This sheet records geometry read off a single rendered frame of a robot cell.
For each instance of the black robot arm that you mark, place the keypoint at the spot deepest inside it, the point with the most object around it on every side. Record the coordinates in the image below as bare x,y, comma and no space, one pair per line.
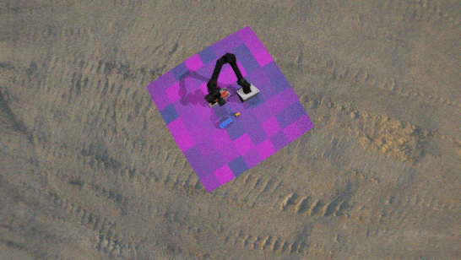
212,83

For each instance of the blue bar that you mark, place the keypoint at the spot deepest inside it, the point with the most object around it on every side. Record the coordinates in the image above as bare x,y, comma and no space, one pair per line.
225,123

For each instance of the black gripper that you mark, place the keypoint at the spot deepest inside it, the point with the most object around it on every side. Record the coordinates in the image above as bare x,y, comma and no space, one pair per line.
220,100

